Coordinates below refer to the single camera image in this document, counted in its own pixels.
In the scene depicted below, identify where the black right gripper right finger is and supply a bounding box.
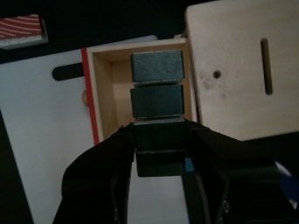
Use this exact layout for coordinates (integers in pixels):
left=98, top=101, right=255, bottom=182
left=182, top=118, right=299, bottom=224

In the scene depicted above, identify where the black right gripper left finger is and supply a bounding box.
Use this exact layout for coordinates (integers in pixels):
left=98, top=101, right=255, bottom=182
left=51, top=122, right=136, bottom=224

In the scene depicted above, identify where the white cutting board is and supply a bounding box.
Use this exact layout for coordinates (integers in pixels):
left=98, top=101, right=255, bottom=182
left=0, top=34, right=192, bottom=224

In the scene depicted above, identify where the light wooden board with slot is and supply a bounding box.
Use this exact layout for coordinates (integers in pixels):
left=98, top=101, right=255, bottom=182
left=182, top=0, right=299, bottom=143

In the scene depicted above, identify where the wooden box with red edge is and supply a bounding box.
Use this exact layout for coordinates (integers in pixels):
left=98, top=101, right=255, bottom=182
left=79, top=36, right=201, bottom=146

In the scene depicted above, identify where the red white striped toy nigiri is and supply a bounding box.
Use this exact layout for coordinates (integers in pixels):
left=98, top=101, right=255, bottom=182
left=0, top=13, right=51, bottom=51

